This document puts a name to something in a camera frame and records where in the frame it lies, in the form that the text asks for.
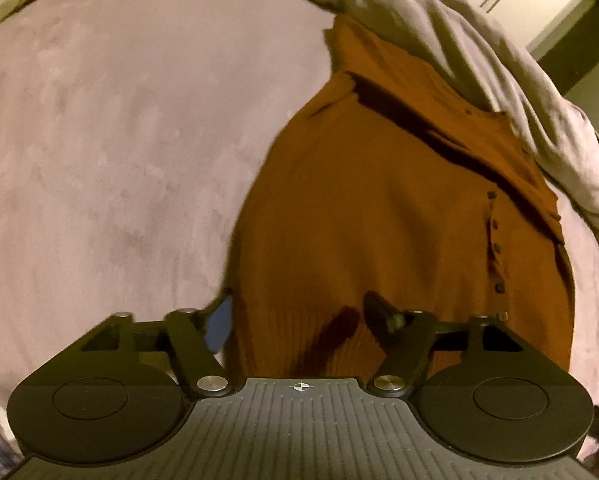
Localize brown knit button cardigan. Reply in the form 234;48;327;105
222;14;576;386

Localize dark olive door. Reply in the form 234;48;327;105
527;0;599;108

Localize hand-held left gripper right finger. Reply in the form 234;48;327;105
362;291;530;400

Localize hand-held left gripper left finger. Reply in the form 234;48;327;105
39;292;236;402

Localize grey crumpled duvet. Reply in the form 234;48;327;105
229;0;599;257

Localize lilac bed sheet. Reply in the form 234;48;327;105
0;0;599;463

